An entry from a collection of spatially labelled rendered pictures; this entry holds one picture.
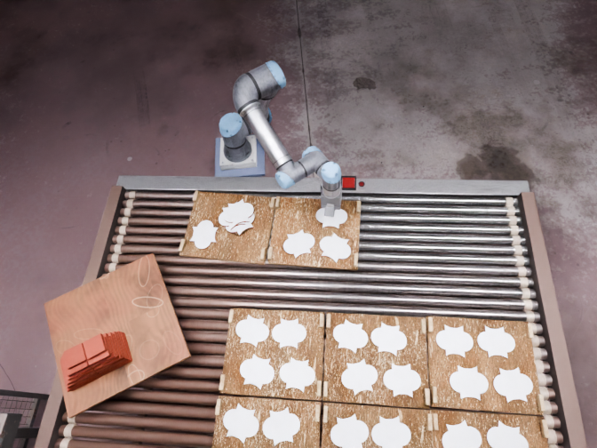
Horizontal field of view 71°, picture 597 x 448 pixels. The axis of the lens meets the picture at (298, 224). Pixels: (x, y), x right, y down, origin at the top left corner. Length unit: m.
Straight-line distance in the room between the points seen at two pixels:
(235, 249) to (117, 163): 1.96
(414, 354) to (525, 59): 3.06
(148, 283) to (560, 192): 2.83
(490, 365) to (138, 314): 1.45
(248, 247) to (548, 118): 2.73
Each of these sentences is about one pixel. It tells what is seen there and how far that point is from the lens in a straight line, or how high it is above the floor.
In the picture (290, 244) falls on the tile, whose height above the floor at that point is 0.95.
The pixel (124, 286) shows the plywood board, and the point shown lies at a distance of 1.96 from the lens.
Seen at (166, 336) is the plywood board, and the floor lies 1.04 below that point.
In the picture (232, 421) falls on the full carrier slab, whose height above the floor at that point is 0.95.
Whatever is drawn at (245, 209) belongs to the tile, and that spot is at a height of 0.98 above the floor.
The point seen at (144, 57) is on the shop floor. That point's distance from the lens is 4.45.
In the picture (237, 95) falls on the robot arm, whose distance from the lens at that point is 1.73.
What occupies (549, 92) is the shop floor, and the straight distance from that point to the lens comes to 4.08.
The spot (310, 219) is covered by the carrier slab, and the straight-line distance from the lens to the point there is 1.99.
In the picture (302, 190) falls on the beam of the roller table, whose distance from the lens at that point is 2.09.
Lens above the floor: 2.71
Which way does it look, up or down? 64 degrees down
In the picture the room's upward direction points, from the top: 10 degrees counter-clockwise
